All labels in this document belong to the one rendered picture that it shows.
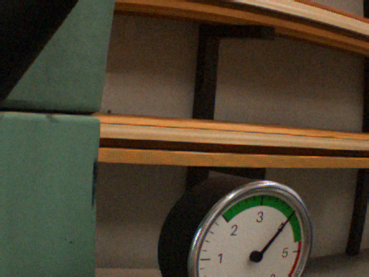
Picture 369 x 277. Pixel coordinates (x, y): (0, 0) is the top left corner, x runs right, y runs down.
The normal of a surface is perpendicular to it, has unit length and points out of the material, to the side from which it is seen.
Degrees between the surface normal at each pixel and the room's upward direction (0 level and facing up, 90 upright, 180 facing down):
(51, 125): 90
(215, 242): 90
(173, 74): 90
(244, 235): 90
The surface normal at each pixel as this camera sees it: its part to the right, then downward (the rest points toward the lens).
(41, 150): 0.51, 0.09
